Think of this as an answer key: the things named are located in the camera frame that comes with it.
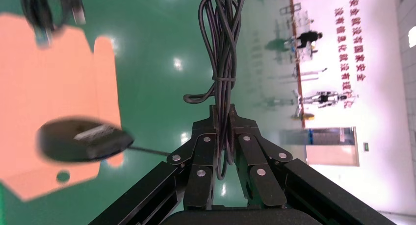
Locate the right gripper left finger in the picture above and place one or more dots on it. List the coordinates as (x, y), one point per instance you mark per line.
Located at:
(201, 158)

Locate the open orange cardboard box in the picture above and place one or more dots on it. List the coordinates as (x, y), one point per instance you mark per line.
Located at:
(48, 80)

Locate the glass double door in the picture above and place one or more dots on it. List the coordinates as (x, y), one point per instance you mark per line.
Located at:
(325, 145)

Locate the white black humanoid robot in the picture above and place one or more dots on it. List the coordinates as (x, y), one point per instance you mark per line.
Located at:
(323, 98)

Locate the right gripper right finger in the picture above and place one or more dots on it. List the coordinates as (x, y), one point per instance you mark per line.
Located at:
(256, 162)

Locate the green exit sign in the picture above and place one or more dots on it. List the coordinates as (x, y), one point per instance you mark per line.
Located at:
(366, 147)

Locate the person in black clothes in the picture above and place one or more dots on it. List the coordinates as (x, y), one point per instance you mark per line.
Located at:
(308, 39)

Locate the red wall slogan lettering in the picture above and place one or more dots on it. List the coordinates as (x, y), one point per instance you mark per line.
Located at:
(356, 38)

